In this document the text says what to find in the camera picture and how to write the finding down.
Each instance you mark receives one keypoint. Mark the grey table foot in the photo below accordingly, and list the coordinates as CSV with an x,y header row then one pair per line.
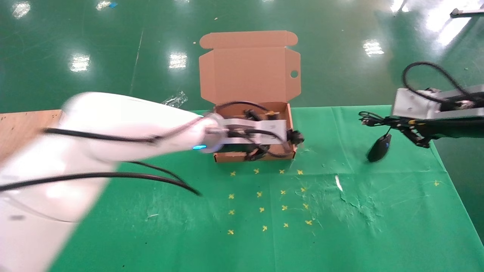
x,y
467,13

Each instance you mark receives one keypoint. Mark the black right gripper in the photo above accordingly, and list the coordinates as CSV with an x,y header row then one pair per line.
x,y
453,128

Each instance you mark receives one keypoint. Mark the white tape scrap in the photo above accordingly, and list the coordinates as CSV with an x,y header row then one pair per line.
x,y
338,183

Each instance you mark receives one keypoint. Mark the green table cloth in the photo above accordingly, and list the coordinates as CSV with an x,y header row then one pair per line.
x,y
340,234

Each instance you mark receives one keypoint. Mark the wooden board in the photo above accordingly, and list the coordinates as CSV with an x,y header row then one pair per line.
x,y
22,128

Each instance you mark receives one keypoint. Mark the brown cardboard mailer box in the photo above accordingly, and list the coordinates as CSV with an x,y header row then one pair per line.
x,y
249,75

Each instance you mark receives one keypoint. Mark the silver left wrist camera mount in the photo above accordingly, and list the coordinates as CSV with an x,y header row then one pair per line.
x,y
261,125

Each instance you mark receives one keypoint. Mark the clear plastic wrapper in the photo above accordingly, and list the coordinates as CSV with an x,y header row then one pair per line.
x,y
176,99

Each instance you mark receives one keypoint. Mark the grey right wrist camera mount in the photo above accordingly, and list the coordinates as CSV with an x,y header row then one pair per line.
x,y
412,105

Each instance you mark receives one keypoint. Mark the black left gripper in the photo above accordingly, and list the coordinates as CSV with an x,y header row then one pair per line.
x,y
261,151

